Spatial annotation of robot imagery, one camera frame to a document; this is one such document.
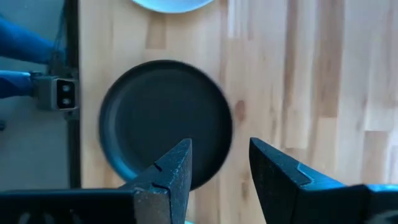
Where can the grey power connector box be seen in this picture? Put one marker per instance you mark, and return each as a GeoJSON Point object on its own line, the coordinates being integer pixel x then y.
{"type": "Point", "coordinates": [46, 93]}

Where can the light blue plate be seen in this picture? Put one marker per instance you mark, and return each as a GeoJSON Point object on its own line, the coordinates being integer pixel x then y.
{"type": "Point", "coordinates": [172, 5]}

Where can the black plate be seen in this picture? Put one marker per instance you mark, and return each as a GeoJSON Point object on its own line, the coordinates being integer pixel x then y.
{"type": "Point", "coordinates": [161, 109]}

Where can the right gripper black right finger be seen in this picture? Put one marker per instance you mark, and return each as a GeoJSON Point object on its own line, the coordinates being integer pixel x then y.
{"type": "Point", "coordinates": [280, 193]}

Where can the black rig frame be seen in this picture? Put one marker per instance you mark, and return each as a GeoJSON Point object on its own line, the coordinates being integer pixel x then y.
{"type": "Point", "coordinates": [74, 149]}

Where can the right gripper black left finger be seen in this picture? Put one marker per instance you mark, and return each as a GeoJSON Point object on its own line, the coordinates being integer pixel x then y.
{"type": "Point", "coordinates": [169, 186]}

